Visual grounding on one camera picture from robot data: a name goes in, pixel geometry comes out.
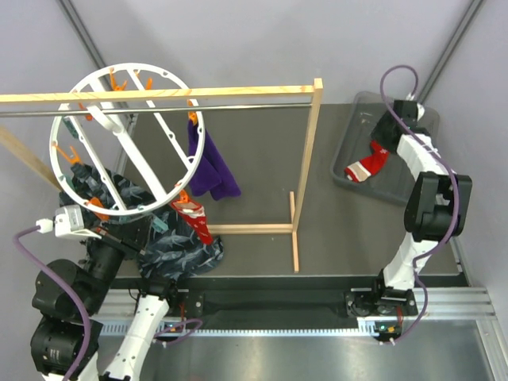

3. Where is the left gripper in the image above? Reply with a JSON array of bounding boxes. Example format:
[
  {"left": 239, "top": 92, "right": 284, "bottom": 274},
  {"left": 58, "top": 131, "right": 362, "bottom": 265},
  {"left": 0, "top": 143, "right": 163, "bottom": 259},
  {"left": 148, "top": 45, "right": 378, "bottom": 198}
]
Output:
[{"left": 80, "top": 211, "right": 155, "bottom": 312}]

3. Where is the teal clip front rim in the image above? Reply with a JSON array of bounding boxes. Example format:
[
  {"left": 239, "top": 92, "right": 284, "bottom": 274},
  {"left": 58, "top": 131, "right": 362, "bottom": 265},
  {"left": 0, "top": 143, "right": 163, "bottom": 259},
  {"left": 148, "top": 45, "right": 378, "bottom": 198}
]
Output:
[{"left": 152, "top": 214, "right": 168, "bottom": 234}]

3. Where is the red snowflake sock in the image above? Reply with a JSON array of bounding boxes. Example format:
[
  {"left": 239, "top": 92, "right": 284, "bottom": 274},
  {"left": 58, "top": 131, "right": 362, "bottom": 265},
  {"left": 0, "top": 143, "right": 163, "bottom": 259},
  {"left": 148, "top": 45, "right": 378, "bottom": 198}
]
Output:
[
  {"left": 344, "top": 140, "right": 390, "bottom": 183},
  {"left": 171, "top": 200, "right": 214, "bottom": 244}
]

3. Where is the orange front clip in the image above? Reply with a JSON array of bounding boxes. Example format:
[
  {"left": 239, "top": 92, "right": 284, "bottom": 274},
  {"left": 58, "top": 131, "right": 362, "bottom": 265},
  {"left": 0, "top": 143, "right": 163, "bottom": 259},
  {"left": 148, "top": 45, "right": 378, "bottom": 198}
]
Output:
[{"left": 176, "top": 190, "right": 191, "bottom": 204}]

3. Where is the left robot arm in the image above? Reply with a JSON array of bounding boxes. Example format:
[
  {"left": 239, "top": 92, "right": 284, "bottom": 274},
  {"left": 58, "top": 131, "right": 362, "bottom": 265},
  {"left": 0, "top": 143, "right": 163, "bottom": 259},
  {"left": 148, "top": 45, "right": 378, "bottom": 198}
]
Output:
[{"left": 30, "top": 218, "right": 180, "bottom": 380}]

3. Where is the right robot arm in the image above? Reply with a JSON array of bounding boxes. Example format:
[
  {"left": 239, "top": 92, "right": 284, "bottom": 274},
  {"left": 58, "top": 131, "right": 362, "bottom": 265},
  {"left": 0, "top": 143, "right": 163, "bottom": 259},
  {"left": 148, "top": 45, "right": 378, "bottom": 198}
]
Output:
[{"left": 370, "top": 100, "right": 472, "bottom": 314}]

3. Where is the orange clip left rim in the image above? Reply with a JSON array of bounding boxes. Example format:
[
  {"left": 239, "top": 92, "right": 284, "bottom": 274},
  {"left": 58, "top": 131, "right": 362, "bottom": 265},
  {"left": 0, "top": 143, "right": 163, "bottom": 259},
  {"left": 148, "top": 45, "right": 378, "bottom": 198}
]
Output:
[{"left": 85, "top": 197, "right": 111, "bottom": 222}]

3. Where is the orange clip rim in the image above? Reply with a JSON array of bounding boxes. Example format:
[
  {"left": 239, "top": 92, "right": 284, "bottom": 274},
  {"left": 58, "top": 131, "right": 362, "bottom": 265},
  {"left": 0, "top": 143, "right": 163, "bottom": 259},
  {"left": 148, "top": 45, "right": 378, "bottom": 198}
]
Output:
[
  {"left": 52, "top": 144, "right": 83, "bottom": 166},
  {"left": 85, "top": 197, "right": 111, "bottom": 222}
]

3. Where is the white round clip hanger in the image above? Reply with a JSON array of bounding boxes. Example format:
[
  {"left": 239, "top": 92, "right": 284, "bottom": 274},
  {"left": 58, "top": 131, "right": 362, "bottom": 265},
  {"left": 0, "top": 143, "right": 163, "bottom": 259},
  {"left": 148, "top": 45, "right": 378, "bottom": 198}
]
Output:
[{"left": 49, "top": 63, "right": 206, "bottom": 217}]

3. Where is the teal clip front left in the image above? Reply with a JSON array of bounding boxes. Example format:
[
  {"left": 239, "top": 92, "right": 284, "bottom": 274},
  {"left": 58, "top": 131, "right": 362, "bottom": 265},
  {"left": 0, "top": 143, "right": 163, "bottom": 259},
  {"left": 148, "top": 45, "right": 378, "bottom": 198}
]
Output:
[{"left": 59, "top": 175, "right": 75, "bottom": 192}]

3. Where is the orange clip top rim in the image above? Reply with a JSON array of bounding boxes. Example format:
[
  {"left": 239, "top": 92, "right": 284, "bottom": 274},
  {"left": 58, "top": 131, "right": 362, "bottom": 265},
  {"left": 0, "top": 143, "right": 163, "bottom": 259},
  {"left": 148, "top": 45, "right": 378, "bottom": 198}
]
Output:
[{"left": 52, "top": 144, "right": 83, "bottom": 166}]

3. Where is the orange clip holding purple sock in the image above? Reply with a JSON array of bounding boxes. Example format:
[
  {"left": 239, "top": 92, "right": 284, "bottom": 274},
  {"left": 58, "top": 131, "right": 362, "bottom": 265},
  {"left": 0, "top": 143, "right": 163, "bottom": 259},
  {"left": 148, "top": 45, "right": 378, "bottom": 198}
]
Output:
[{"left": 187, "top": 100, "right": 198, "bottom": 126}]

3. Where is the orange clip right bar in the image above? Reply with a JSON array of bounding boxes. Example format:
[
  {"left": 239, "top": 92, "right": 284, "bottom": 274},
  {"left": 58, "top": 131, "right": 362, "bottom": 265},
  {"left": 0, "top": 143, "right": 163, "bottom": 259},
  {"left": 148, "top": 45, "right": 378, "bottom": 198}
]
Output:
[{"left": 109, "top": 67, "right": 128, "bottom": 91}]

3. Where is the orange clip upper right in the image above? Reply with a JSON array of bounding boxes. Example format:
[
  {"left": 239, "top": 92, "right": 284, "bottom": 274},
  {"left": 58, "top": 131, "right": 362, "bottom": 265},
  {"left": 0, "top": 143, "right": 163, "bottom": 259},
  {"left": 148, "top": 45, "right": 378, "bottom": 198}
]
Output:
[{"left": 134, "top": 70, "right": 153, "bottom": 90}]

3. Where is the grey plastic bin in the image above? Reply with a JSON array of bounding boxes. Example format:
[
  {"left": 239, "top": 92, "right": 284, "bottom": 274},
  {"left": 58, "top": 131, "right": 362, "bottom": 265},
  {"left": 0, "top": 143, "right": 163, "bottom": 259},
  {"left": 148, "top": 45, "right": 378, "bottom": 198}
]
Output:
[{"left": 329, "top": 90, "right": 441, "bottom": 206}]

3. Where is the dark shark print cloth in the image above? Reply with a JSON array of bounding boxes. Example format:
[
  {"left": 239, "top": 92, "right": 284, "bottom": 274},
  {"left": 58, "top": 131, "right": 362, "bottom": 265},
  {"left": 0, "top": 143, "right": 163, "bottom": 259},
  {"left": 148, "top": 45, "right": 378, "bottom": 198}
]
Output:
[{"left": 71, "top": 164, "right": 224, "bottom": 280}]

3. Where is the purple sock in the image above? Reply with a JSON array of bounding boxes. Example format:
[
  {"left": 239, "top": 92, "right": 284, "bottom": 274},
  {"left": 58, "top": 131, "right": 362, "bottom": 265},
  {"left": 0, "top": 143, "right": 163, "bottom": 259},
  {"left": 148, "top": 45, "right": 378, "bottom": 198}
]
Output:
[{"left": 189, "top": 131, "right": 241, "bottom": 201}]

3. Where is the metal rack rod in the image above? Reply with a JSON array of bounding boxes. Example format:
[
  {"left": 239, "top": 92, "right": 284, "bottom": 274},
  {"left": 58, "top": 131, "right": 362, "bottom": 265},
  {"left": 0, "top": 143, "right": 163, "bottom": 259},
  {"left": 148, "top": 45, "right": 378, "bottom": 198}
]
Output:
[{"left": 1, "top": 102, "right": 310, "bottom": 118}]

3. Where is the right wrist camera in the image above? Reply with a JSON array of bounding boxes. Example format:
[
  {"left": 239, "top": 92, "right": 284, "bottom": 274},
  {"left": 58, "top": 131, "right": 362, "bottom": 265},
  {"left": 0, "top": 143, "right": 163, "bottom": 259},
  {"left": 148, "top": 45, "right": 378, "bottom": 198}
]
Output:
[{"left": 406, "top": 93, "right": 425, "bottom": 121}]

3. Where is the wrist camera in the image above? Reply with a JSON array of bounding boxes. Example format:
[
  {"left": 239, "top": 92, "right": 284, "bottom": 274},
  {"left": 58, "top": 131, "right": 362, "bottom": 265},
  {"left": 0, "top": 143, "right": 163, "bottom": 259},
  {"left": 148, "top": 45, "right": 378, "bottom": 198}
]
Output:
[
  {"left": 36, "top": 206, "right": 100, "bottom": 241},
  {"left": 406, "top": 93, "right": 425, "bottom": 121}
]

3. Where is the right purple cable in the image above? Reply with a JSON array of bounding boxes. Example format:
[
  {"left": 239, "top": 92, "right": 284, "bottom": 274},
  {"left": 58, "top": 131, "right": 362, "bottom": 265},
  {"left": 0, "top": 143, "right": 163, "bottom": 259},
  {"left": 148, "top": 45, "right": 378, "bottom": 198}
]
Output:
[{"left": 379, "top": 65, "right": 461, "bottom": 345}]

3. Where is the purple cable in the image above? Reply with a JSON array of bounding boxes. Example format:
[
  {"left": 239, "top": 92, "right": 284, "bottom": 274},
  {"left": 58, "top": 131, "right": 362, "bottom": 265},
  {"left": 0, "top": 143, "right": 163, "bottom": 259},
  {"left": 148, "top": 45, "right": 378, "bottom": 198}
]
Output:
[
  {"left": 379, "top": 65, "right": 461, "bottom": 345},
  {"left": 13, "top": 225, "right": 204, "bottom": 381}
]

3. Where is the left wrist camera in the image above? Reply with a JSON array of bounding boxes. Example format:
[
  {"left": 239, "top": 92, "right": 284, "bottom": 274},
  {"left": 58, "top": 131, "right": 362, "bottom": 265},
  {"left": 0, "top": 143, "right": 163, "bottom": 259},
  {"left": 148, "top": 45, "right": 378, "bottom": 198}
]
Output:
[{"left": 36, "top": 206, "right": 100, "bottom": 241}]

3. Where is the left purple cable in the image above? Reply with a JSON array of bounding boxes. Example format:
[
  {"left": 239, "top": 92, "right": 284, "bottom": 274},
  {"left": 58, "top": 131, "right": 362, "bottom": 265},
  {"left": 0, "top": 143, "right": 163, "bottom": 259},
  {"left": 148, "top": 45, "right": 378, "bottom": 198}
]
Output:
[{"left": 13, "top": 225, "right": 204, "bottom": 381}]

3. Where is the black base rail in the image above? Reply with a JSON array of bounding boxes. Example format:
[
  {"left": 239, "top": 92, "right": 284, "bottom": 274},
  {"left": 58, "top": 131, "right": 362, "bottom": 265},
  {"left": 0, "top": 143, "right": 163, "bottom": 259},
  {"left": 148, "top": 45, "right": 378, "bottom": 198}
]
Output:
[{"left": 130, "top": 273, "right": 418, "bottom": 334}]

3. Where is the wooden clothes rack frame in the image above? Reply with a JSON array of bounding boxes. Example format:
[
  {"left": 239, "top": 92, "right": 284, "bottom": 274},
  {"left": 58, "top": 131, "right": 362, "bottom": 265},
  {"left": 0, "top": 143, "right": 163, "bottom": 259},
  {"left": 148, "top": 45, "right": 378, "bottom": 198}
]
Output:
[{"left": 1, "top": 78, "right": 323, "bottom": 272}]

